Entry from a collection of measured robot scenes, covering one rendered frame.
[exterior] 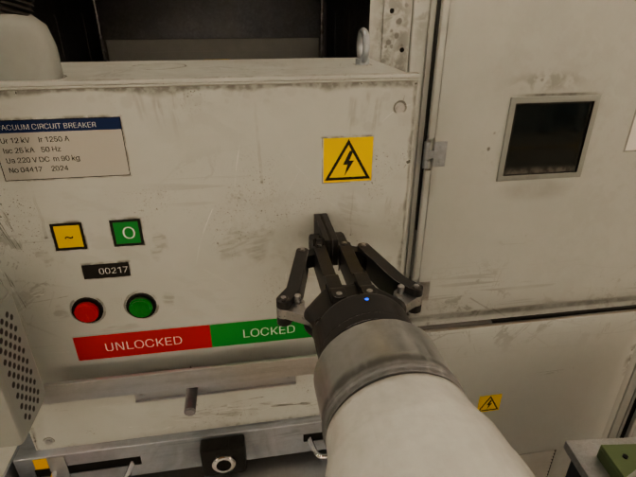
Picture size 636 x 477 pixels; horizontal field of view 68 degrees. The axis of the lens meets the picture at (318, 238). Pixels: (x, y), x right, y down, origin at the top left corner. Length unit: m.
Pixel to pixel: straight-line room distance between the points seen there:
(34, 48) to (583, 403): 1.42
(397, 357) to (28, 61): 0.44
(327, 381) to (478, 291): 0.82
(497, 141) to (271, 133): 0.55
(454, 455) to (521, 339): 1.01
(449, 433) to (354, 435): 0.05
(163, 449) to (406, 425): 0.53
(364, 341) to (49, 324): 0.43
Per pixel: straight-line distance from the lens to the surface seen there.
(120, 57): 1.48
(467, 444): 0.24
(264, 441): 0.73
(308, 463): 0.78
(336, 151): 0.52
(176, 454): 0.75
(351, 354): 0.30
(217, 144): 0.51
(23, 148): 0.55
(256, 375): 0.61
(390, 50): 0.87
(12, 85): 0.54
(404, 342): 0.30
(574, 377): 1.42
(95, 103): 0.52
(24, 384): 0.60
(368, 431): 0.25
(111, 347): 0.64
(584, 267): 1.21
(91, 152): 0.53
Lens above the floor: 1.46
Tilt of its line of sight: 26 degrees down
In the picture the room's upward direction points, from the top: straight up
